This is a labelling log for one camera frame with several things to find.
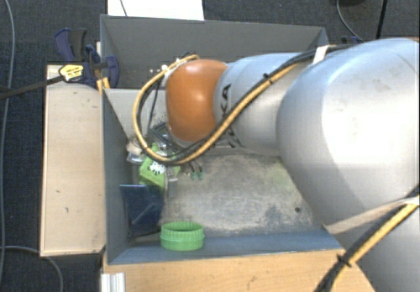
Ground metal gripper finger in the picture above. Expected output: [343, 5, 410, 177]
[165, 168, 180, 199]

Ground green packet with white print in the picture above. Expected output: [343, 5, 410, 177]
[137, 142, 182, 188]

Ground dark blue box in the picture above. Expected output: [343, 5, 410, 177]
[119, 184, 165, 240]

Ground grey metal bin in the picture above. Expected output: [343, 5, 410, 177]
[99, 14, 346, 266]

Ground pale wood board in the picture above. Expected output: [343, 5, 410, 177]
[39, 64, 108, 257]

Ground green ring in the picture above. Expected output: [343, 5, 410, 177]
[159, 221, 206, 252]

